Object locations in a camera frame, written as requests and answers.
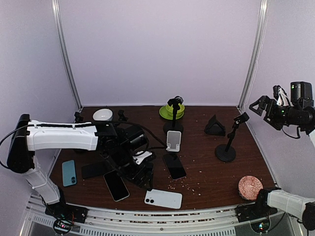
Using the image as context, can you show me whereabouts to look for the right aluminium frame post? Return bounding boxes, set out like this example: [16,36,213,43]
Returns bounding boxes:
[238,0,270,111]

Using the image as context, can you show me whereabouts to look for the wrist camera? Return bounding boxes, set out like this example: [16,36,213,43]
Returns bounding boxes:
[133,151,156,165]
[273,85,290,106]

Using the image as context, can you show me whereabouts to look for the white bowl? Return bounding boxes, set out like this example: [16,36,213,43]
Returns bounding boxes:
[93,108,113,121]

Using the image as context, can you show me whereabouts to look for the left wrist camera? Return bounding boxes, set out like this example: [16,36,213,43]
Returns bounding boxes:
[133,151,156,165]

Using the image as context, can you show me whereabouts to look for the green bowl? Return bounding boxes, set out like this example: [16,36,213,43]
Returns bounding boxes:
[165,104,185,115]

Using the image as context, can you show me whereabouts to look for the aluminium frame post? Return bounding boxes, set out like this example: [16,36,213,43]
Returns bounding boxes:
[238,0,270,111]
[51,0,82,110]

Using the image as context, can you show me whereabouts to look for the black wedge phone stand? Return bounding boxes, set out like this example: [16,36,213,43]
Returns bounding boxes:
[204,115,226,136]

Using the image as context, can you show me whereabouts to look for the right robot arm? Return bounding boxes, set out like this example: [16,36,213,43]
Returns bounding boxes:
[249,82,315,232]

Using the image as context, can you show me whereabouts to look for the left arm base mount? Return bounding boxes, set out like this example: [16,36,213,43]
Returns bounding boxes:
[45,205,88,235]

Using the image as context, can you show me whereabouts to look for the pink phone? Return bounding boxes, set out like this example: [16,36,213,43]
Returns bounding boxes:
[163,153,187,180]

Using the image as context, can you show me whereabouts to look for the teal phone front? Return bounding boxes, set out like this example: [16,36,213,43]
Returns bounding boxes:
[62,160,77,187]

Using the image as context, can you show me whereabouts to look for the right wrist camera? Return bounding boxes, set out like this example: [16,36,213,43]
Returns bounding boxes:
[273,85,290,106]

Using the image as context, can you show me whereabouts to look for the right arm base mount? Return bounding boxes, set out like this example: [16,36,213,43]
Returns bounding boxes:
[235,204,278,234]

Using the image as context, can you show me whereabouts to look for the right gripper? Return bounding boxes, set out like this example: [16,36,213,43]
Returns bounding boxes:
[249,95,303,129]

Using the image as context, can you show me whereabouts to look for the black phone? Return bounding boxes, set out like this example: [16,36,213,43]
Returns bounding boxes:
[81,161,112,179]
[144,189,183,209]

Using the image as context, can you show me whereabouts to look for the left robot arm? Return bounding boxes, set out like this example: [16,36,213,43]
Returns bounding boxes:
[3,114,163,218]

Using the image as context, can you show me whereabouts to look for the green plate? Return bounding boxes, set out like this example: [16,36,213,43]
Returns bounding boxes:
[159,106,184,120]

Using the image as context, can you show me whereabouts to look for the left aluminium frame post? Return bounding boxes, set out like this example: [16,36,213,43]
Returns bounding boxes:
[51,0,82,110]

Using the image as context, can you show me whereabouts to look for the white folding phone stand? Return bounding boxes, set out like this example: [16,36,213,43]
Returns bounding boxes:
[166,130,182,152]

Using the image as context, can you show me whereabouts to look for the white phone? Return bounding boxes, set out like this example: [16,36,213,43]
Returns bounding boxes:
[103,171,129,202]

